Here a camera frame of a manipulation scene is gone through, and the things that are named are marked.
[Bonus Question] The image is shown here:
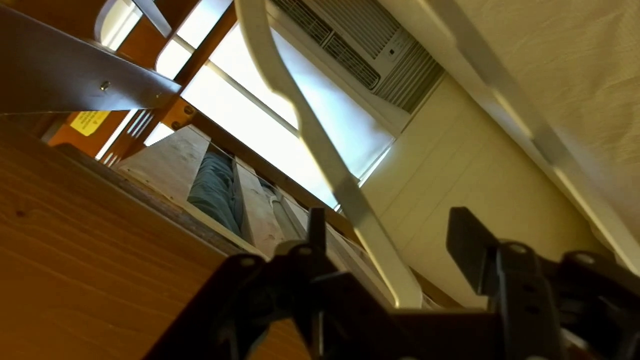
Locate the yellow warning sticker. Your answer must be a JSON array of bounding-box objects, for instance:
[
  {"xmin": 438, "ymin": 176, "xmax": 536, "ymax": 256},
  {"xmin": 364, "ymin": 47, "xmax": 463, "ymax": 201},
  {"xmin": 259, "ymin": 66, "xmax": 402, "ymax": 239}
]
[{"xmin": 68, "ymin": 109, "xmax": 112, "ymax": 138}]

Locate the wooden bunk bed frame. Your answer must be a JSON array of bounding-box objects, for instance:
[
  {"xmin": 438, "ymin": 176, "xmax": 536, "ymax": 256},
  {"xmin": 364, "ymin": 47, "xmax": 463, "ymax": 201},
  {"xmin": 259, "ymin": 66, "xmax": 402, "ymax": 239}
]
[{"xmin": 0, "ymin": 0, "xmax": 467, "ymax": 360}]

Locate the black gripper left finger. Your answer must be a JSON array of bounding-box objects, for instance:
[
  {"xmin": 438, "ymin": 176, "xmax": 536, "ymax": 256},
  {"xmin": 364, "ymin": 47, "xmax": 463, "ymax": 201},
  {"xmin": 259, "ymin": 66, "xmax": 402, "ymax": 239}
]
[{"xmin": 142, "ymin": 205, "xmax": 335, "ymax": 360}]

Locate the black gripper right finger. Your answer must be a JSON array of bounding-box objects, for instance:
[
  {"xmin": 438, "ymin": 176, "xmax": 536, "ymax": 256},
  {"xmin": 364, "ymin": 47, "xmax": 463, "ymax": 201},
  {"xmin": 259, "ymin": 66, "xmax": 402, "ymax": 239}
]
[{"xmin": 445, "ymin": 205, "xmax": 628, "ymax": 360}]

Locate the white air conditioner unit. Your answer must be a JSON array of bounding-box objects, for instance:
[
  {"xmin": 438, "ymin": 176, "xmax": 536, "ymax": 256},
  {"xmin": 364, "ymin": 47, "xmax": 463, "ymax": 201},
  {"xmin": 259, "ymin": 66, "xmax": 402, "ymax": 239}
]
[{"xmin": 268, "ymin": 0, "xmax": 447, "ymax": 135}]

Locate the bright window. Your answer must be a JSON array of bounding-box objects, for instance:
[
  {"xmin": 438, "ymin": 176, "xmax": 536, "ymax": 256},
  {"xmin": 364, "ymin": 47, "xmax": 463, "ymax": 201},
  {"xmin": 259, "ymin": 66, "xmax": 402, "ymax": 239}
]
[{"xmin": 142, "ymin": 0, "xmax": 402, "ymax": 211}]

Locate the grey metal bed bracket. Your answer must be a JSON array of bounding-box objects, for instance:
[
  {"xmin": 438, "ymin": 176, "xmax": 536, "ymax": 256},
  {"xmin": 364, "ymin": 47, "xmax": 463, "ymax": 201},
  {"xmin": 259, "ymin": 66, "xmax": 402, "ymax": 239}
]
[{"xmin": 0, "ymin": 6, "xmax": 183, "ymax": 113}]

